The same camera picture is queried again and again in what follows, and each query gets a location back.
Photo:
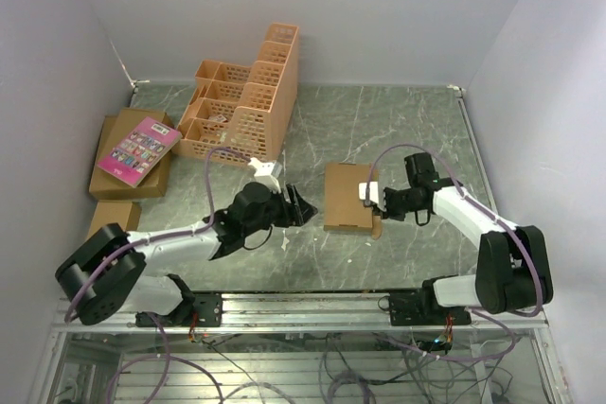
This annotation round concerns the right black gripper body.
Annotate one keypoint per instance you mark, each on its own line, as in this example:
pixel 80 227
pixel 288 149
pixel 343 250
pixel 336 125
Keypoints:
pixel 397 203

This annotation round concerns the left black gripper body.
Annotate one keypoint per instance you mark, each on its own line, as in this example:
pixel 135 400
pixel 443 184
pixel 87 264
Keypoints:
pixel 280 214

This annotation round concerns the brown cardboard box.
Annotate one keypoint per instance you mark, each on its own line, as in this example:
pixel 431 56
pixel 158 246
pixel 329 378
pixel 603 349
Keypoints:
pixel 344 194

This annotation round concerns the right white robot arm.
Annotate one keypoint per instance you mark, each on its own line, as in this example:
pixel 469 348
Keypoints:
pixel 512 273

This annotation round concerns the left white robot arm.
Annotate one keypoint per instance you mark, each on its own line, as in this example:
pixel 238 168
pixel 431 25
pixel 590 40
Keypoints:
pixel 116 270

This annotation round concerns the small closed cardboard box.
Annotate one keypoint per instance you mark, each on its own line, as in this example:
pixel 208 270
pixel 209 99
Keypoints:
pixel 126 214

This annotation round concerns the large closed cardboard box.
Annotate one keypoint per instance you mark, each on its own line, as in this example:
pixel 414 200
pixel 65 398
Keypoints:
pixel 105 187

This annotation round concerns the orange plastic organizer rack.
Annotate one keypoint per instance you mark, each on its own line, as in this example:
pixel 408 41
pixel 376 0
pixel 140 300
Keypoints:
pixel 245 108

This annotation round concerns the pink book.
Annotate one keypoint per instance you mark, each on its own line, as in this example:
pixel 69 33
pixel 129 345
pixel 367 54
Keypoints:
pixel 137 145

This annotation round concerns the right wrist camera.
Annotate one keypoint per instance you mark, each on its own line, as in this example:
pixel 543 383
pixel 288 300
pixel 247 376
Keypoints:
pixel 370 194

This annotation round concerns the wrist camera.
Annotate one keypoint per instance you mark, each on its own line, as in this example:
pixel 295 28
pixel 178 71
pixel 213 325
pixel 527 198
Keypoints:
pixel 267 173
pixel 370 194

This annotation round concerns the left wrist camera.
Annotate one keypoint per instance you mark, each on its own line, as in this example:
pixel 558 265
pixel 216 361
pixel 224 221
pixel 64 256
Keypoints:
pixel 267 173

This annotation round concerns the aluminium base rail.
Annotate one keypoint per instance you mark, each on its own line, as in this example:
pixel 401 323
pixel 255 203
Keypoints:
pixel 298 312

